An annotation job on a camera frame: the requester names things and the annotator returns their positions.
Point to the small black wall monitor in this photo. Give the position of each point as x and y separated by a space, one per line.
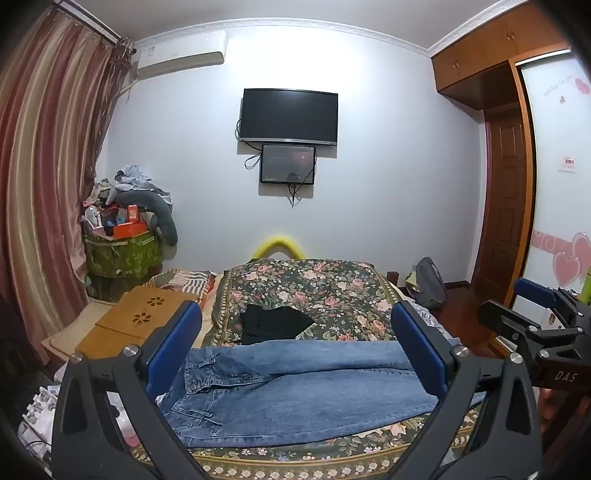
287 164

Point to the black cloth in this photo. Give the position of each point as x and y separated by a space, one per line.
272 325

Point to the white wall sticker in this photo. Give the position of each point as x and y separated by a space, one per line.
568 164

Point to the floral blanket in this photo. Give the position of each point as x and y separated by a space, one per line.
341 286

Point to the grey backpack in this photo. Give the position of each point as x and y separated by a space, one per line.
431 281

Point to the wooden lap table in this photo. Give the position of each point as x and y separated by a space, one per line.
134 318

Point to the brown wooden door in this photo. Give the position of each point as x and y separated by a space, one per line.
503 198

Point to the wooden overhead cabinet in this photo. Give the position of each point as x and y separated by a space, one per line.
485 55

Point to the blue denim pants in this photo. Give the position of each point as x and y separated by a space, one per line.
300 383

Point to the green patterned box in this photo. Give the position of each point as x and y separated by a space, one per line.
122 256

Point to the striped cloth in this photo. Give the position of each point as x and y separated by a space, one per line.
189 279

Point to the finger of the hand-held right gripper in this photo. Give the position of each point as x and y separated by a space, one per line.
503 318
535 290

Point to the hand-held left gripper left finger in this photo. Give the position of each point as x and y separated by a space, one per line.
184 332

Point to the beige cushion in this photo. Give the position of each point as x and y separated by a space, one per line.
60 337

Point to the white air conditioner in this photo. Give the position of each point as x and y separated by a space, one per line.
180 50

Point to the pile of clothes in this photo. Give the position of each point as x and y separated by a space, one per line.
134 184

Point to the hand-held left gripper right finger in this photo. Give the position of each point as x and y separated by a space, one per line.
415 337

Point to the white heart-print wardrobe door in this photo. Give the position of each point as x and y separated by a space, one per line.
558 207

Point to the yellow foam arch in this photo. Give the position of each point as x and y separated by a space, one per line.
277 243

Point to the black wall television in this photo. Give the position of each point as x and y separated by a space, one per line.
288 115

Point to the green bag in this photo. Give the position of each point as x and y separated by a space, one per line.
411 282

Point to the striped red curtain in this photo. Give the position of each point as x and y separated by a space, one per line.
46 161

